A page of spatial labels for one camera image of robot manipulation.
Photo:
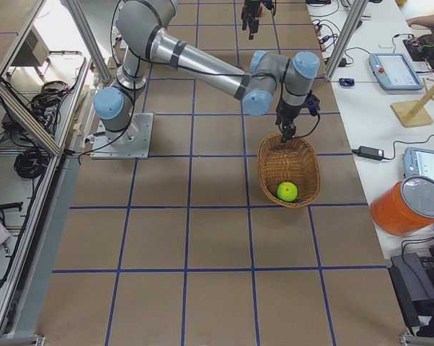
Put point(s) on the black equipment case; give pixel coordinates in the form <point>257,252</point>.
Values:
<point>412,278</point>

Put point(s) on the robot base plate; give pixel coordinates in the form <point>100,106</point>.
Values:
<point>133,144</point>

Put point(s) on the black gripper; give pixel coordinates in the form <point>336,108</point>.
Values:
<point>249,11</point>
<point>288,111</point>

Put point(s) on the person's hand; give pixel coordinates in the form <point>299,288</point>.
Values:
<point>425,21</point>

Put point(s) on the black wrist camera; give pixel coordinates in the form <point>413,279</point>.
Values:
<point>312,104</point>

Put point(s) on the blue teach pendant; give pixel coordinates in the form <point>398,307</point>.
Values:
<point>394,72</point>

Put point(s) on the orange bucket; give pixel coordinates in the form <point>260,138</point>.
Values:
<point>406,207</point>

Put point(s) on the wooden stand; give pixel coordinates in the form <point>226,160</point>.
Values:
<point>413,113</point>

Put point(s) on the grey electronics box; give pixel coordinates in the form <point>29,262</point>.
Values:
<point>33,52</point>

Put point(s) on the green apple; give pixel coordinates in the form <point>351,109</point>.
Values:
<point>287,192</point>

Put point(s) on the aluminium frame rail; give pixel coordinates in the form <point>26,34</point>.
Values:
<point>17,110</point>

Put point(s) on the woven wicker basket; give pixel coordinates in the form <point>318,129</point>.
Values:
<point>294,161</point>

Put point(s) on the aluminium frame post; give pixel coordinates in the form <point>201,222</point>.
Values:
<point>347,31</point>

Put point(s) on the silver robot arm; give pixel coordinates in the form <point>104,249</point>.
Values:
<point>143,26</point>

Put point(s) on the black laptop charger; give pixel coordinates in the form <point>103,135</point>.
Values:
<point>369,153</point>

